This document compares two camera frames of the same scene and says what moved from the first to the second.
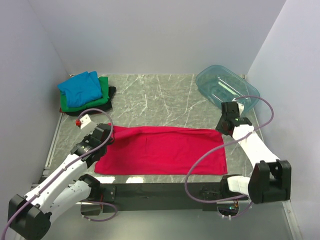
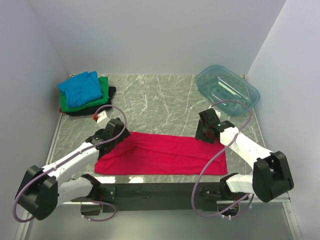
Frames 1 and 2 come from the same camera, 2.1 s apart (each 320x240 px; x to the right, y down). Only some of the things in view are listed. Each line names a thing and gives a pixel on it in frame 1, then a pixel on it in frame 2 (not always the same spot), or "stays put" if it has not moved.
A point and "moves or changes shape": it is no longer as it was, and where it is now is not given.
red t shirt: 152,150 moves or changes shape
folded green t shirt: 104,84 stays put
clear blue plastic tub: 221,85 stays put
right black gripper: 219,128 → 199,135
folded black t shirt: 104,107 stays put
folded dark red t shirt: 60,110 stays put
